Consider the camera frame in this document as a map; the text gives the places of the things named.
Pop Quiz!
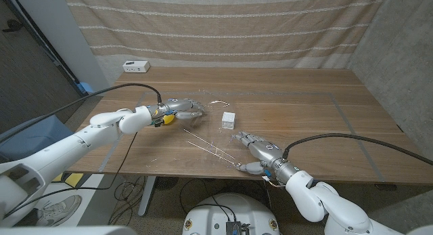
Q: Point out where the black round floor object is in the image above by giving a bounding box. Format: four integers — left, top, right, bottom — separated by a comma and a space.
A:
154, 176, 179, 191

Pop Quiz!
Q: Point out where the blue-grey padded seat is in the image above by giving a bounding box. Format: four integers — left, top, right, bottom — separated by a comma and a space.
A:
0, 114, 78, 161

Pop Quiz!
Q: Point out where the grey electronics box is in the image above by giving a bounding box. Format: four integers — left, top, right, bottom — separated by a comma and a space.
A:
225, 221, 251, 235

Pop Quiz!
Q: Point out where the beige striped cloth backdrop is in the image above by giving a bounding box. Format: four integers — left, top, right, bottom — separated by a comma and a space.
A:
62, 0, 388, 70

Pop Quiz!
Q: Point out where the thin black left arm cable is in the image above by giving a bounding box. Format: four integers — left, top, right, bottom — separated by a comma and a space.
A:
3, 132, 139, 219

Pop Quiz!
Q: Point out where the clear cellophane sheet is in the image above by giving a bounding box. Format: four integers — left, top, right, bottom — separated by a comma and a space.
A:
182, 89, 240, 167

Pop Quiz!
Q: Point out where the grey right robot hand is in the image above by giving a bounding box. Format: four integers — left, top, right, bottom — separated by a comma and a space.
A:
231, 131, 288, 177

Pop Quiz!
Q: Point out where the black cable on base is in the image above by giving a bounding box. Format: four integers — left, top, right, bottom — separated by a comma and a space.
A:
179, 178, 237, 223

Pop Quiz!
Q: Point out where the yellow flat pad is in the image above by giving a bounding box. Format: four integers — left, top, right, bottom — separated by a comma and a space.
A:
50, 173, 85, 188

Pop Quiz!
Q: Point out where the metal table leg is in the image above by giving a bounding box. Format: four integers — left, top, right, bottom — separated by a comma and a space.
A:
137, 175, 157, 217

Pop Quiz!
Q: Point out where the small white box package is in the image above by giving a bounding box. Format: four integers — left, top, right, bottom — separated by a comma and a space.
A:
221, 111, 236, 130

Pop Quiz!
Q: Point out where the black floor cable tangle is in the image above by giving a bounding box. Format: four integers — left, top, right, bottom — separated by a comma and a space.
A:
108, 175, 147, 226

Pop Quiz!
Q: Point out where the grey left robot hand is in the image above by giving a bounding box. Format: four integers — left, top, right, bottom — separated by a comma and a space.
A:
156, 98, 206, 121

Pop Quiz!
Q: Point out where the small blue plastic object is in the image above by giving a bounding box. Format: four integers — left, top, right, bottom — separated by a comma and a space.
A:
78, 81, 95, 93

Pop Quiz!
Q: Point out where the white sneaker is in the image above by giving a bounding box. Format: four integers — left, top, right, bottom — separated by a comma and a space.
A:
36, 195, 83, 228

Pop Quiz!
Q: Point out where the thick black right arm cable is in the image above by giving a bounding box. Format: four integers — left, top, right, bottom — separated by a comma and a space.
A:
282, 133, 433, 167

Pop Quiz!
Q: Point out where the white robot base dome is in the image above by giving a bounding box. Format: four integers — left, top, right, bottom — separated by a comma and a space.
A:
182, 193, 281, 235

